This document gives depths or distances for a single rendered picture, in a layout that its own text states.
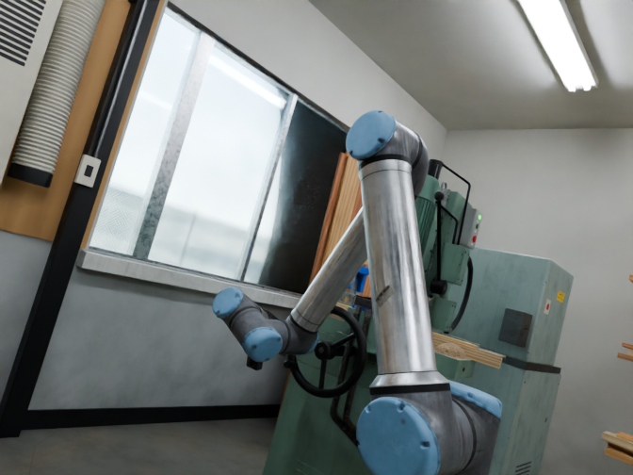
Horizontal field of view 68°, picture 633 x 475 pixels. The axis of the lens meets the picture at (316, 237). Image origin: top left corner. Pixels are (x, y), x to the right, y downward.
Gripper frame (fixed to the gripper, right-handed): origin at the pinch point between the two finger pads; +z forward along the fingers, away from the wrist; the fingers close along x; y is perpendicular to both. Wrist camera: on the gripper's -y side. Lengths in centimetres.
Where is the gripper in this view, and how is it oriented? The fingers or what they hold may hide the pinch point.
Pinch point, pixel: (284, 354)
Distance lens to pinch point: 156.3
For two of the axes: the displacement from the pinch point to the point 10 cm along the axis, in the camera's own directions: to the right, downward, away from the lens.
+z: 4.0, 5.3, 7.4
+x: -8.0, -1.8, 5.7
